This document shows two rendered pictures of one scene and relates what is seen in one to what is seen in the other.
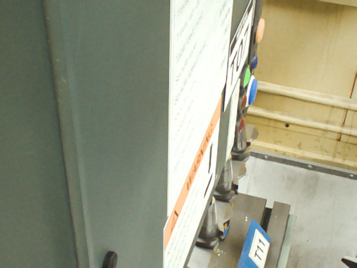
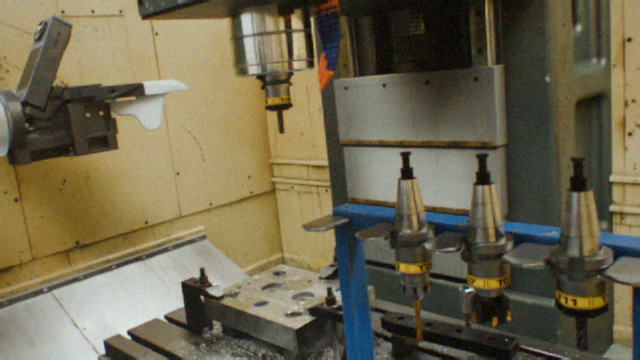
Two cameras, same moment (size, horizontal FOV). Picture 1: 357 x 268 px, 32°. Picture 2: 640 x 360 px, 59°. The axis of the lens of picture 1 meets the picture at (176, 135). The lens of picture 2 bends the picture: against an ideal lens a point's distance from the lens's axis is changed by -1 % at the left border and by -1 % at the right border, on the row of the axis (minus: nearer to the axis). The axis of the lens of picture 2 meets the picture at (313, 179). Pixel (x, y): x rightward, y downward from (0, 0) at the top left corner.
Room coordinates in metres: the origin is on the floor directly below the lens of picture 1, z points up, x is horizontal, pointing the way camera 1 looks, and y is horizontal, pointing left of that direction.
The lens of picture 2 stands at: (0.94, -0.76, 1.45)
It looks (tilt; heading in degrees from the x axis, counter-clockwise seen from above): 11 degrees down; 119
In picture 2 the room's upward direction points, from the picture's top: 6 degrees counter-clockwise
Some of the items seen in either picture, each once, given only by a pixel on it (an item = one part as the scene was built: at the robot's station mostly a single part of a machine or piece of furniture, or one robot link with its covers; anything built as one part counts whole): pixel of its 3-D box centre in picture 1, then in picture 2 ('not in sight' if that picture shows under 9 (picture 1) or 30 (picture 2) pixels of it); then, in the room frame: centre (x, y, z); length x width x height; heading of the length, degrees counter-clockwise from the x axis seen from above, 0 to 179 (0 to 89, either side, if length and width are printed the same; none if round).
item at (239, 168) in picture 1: (227, 168); (531, 255); (0.84, -0.10, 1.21); 0.07 x 0.05 x 0.01; 74
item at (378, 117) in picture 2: not in sight; (417, 174); (0.47, 0.63, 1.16); 0.48 x 0.05 x 0.51; 164
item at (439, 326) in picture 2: not in sight; (444, 343); (0.65, 0.19, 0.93); 0.26 x 0.05 x 0.06; 169
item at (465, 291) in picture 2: not in sight; (467, 316); (0.68, 0.24, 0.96); 0.03 x 0.03 x 0.13
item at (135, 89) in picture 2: not in sight; (108, 93); (0.40, -0.27, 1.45); 0.09 x 0.05 x 0.02; 37
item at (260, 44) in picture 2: not in sight; (271, 42); (0.34, 0.20, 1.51); 0.16 x 0.16 x 0.12
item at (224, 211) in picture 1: (212, 210); (447, 243); (0.74, -0.07, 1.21); 0.07 x 0.05 x 0.01; 74
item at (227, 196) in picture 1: (220, 187); (486, 247); (0.79, -0.08, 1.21); 0.06 x 0.06 x 0.03
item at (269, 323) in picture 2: not in sight; (288, 302); (0.30, 0.21, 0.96); 0.29 x 0.23 x 0.05; 164
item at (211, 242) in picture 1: (204, 232); (411, 236); (0.69, -0.05, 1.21); 0.06 x 0.06 x 0.03
